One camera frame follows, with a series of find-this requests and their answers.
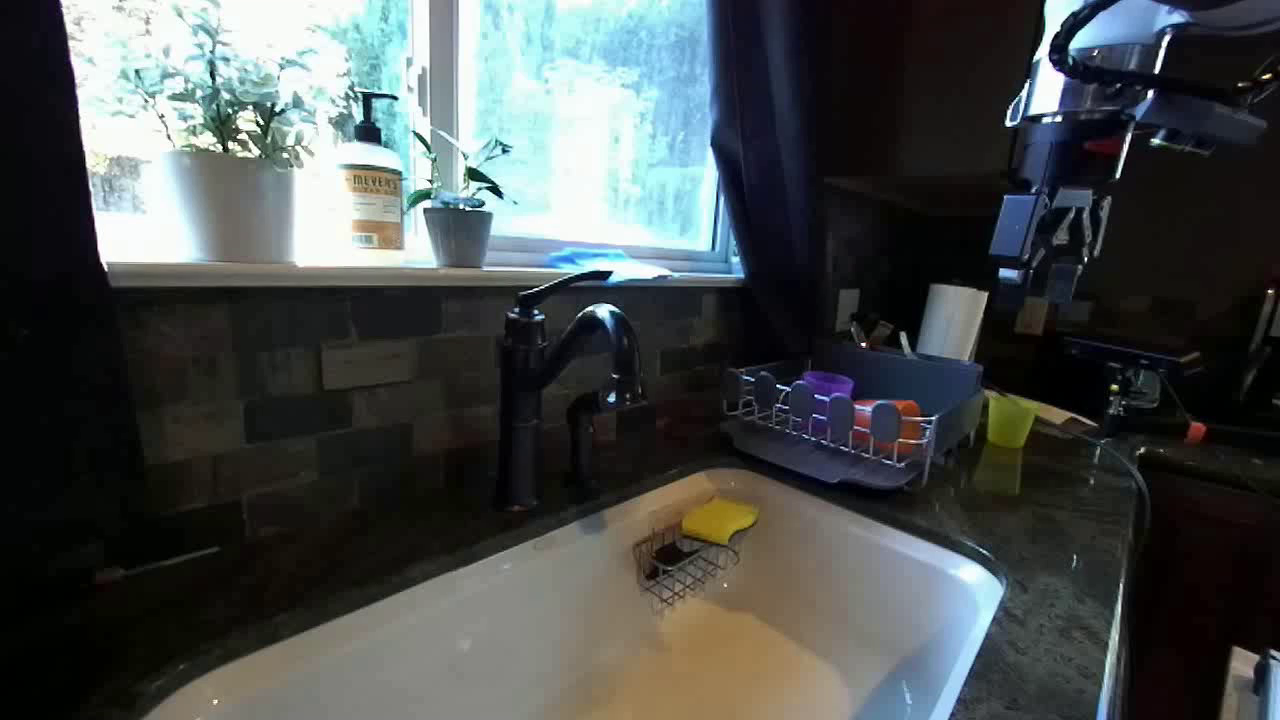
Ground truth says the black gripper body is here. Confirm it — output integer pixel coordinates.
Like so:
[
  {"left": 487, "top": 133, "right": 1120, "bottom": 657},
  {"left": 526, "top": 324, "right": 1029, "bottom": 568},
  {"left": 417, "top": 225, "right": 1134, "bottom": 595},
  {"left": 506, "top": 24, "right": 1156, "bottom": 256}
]
[{"left": 997, "top": 53, "right": 1273, "bottom": 272}]

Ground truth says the black tap faucet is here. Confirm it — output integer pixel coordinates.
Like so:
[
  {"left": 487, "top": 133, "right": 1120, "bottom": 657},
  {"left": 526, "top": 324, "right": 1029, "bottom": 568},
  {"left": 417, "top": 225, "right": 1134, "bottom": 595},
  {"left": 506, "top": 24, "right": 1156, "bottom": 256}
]
[{"left": 491, "top": 268, "right": 644, "bottom": 515}]

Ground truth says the white paper towel roll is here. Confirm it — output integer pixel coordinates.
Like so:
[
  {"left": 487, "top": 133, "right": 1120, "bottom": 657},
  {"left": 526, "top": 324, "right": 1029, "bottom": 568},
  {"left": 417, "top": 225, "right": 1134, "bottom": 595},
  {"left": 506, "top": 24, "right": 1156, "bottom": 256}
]
[{"left": 913, "top": 281, "right": 991, "bottom": 369}]

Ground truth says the steel dish drying rack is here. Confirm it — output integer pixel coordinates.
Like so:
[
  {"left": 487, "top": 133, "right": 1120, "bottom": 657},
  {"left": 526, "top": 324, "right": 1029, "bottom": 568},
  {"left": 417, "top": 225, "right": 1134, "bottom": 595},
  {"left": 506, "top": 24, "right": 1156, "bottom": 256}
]
[{"left": 720, "top": 346, "right": 987, "bottom": 494}]

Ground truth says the green plastic cup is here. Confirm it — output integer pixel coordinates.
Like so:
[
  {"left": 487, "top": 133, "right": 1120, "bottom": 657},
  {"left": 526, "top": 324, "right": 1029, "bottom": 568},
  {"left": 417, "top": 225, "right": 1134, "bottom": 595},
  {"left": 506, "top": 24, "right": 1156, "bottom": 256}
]
[{"left": 983, "top": 389, "right": 1041, "bottom": 450}]

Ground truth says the orange plastic cup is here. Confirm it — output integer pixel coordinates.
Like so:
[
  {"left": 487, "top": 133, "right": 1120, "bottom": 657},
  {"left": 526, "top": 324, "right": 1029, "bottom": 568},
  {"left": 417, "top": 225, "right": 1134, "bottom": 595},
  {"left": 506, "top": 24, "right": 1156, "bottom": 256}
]
[{"left": 853, "top": 395, "right": 929, "bottom": 461}]

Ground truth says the purple plastic cup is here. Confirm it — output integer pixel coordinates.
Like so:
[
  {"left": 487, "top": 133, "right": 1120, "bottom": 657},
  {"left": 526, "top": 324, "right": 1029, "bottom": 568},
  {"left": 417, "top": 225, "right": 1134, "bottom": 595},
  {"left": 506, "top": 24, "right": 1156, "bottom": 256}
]
[{"left": 799, "top": 369, "right": 860, "bottom": 408}]

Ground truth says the dark window curtain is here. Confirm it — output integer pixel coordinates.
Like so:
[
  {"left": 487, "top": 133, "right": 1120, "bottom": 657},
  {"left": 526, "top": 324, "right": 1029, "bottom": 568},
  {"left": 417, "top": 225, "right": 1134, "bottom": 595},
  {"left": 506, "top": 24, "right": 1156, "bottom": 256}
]
[
  {"left": 0, "top": 0, "right": 151, "bottom": 720},
  {"left": 705, "top": 0, "right": 837, "bottom": 357}
]

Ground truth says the white kitchen sink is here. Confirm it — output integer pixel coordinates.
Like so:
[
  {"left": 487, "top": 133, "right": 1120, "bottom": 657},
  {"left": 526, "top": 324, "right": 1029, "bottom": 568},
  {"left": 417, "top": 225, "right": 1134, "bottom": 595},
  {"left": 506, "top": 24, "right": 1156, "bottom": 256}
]
[{"left": 138, "top": 463, "right": 1010, "bottom": 720}]

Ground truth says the yellow sponge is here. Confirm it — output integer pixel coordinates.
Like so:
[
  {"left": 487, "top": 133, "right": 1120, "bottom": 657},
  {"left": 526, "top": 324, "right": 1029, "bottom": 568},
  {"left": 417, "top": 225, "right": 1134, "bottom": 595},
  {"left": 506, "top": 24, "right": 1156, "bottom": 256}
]
[{"left": 679, "top": 494, "right": 763, "bottom": 548}]

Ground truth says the blue cloth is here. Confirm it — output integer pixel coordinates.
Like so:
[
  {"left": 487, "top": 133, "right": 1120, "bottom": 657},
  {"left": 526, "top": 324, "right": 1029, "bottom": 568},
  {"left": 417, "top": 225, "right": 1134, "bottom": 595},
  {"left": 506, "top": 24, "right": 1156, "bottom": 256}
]
[{"left": 541, "top": 244, "right": 675, "bottom": 289}]

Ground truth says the small grey potted plant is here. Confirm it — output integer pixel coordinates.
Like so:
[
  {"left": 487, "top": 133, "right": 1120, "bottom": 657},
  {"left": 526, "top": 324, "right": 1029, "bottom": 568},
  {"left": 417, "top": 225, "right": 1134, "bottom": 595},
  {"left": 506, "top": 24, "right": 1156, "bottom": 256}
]
[{"left": 405, "top": 126, "right": 517, "bottom": 272}]

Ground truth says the soap pump bottle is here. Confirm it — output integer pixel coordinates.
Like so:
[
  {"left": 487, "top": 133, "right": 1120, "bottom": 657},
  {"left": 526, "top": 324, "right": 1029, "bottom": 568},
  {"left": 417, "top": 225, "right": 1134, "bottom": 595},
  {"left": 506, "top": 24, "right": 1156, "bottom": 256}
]
[{"left": 333, "top": 87, "right": 408, "bottom": 256}]

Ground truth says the large white potted plant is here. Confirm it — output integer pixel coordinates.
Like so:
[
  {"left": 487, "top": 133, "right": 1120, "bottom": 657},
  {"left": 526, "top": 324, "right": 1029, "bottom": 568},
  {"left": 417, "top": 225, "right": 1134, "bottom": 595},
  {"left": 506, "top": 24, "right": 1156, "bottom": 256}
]
[{"left": 74, "top": 0, "right": 322, "bottom": 268}]

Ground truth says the wire sponge holder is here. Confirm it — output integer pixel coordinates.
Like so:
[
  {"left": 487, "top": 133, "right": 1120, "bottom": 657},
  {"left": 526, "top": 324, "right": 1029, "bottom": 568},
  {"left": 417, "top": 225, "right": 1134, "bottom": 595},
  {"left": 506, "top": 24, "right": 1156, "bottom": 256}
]
[{"left": 631, "top": 520, "right": 745, "bottom": 613}]

